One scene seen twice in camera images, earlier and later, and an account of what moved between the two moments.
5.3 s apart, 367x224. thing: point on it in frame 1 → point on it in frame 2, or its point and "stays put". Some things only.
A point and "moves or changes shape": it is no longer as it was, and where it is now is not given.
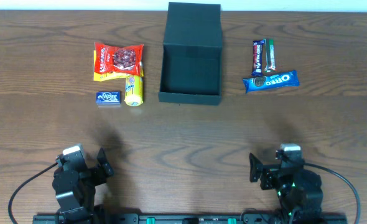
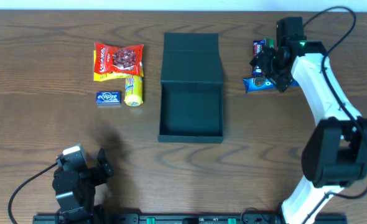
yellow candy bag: [101, 77] stays put
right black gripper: [267, 177] → [265, 63]
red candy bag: [126, 60] stays put
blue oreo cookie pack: [279, 80] stays put
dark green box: [192, 54] moves or changes shape
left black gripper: [94, 172] stays put
